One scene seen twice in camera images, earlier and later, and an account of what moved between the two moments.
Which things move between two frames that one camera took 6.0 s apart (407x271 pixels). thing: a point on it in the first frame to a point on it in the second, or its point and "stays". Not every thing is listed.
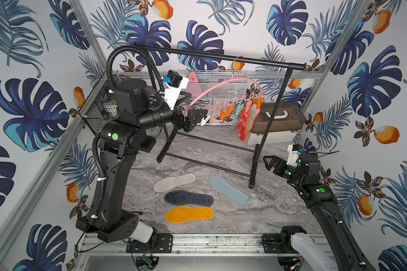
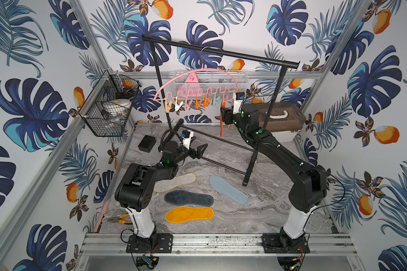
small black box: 147,143 stays
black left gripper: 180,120 to 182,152
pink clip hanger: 227,101 to 190,99
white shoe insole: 219,184 stays
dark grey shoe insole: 183,197 stays
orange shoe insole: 170,183 stays
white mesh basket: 216,84 stays
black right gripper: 281,164 to 227,115
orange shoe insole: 182,214 stays
